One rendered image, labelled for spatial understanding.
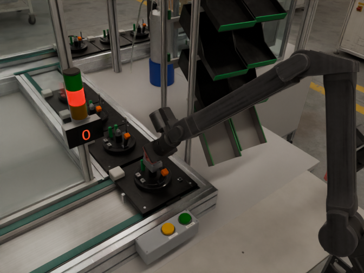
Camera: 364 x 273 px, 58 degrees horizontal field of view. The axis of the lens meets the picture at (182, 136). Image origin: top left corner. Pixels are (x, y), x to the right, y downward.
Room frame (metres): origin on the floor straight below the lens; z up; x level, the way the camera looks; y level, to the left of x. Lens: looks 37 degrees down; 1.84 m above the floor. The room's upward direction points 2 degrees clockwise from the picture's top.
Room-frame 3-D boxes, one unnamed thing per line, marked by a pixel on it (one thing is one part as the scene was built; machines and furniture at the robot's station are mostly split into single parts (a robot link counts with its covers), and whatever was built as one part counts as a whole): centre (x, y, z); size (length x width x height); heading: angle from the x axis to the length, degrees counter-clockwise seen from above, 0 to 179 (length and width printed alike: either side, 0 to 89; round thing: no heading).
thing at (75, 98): (0.86, 0.33, 1.33); 0.05 x 0.05 x 0.05
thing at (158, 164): (0.89, 0.11, 1.07); 0.08 x 0.04 x 0.07; 39
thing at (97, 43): (2.25, 0.54, 1.01); 0.24 x 0.24 x 0.13; 39
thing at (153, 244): (0.67, 0.03, 0.93); 0.21 x 0.07 x 0.06; 129
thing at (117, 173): (0.90, 0.24, 0.97); 0.05 x 0.05 x 0.04; 39
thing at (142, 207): (0.89, 0.10, 0.96); 0.24 x 0.24 x 0.02; 39
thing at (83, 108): (0.86, 0.33, 1.28); 0.05 x 0.05 x 0.05
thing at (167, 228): (0.67, 0.03, 0.96); 0.04 x 0.04 x 0.02
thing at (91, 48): (2.10, 0.73, 1.01); 0.24 x 0.24 x 0.13; 39
